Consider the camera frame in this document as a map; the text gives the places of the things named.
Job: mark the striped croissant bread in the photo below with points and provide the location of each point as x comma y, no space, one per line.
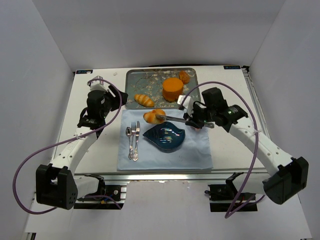
144,100

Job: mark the metal tongs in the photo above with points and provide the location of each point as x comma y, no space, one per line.
181,120

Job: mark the aluminium frame rail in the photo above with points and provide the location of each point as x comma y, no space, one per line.
215,175

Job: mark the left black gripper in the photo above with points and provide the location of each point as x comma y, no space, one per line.
116,99

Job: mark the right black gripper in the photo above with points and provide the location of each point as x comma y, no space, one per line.
193,117

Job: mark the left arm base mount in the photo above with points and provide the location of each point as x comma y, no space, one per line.
112,198

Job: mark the light blue cloth mat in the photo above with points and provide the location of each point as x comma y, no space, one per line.
194,153

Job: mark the silver table knife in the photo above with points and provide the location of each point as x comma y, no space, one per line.
137,134

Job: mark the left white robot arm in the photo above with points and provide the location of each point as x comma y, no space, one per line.
55,182

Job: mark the silver spoon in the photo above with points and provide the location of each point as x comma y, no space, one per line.
129,133

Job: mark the orange cylindrical cake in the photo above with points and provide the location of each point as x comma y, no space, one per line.
172,88

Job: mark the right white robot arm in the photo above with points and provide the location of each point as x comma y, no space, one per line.
286,175

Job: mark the dark blue leaf plate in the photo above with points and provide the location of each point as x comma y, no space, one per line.
165,136

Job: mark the round striped bread bun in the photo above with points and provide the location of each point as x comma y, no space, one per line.
150,117

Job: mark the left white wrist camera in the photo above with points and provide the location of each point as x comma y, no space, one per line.
98,84

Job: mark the silver fork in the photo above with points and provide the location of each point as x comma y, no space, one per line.
133,132

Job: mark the small brown pastry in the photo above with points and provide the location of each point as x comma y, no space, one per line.
184,77

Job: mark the floral metal tray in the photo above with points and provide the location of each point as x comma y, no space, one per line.
149,82

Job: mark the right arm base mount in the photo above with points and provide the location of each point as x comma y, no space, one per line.
221,196

